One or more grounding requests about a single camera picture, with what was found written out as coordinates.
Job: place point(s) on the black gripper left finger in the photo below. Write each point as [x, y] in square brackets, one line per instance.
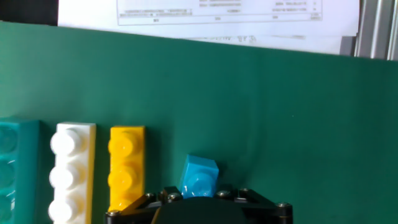
[136, 210]

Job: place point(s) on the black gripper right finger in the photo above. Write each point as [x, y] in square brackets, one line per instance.
[267, 211]

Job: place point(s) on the blue three-stud block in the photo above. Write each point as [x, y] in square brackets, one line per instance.
[199, 177]

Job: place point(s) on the orange-yellow four-stud block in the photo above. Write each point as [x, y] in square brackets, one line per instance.
[127, 165]

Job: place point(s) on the white four-stud block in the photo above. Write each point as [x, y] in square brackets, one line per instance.
[73, 174]

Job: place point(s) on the green table mat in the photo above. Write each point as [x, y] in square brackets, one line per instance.
[280, 124]

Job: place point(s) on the teal four-stud block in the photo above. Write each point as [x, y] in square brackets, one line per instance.
[18, 171]

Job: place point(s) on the white printed paper sheet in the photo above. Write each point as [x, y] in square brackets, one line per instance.
[217, 28]

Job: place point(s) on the aluminium slotted table deck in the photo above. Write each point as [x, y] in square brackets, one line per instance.
[376, 31]

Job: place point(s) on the black desk pad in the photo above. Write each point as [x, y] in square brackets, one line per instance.
[28, 11]

